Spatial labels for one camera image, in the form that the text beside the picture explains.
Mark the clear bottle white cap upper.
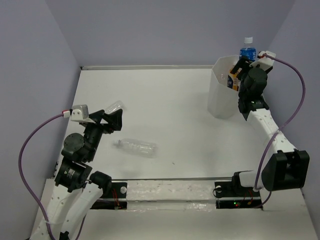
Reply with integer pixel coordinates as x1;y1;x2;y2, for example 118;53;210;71
112;138;158;158

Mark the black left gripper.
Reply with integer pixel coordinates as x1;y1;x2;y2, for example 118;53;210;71
84;108;124;160

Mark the aluminium back rail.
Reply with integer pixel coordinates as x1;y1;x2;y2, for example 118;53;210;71
80;65;213;71

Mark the blue label water bottle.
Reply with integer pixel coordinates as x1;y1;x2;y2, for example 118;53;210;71
239;37;257;62

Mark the clear capless bottle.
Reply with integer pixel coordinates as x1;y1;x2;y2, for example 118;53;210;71
104;100;126;114

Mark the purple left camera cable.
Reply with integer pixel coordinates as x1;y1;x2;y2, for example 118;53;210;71
17;109;88;240

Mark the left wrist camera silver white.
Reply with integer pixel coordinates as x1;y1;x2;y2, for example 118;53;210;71
70;104;89;122

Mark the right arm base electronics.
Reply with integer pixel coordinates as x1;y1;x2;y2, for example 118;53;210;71
212;181;262;210

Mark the white front cover board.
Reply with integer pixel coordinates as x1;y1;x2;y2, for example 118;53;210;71
80;190;317;240

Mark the orange juice bottle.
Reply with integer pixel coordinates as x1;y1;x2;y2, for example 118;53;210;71
227;66;241;92

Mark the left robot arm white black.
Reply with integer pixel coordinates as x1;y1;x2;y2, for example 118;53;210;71
30;104;123;240

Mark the white octagonal bin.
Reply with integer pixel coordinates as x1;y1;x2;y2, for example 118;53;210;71
207;55;239;119

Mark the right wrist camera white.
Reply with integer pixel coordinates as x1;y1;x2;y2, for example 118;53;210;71
249;51;276;73

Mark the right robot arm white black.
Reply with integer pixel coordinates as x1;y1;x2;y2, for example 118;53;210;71
230;51;310;196

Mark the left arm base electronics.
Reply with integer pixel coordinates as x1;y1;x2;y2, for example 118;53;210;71
90;182;128;210

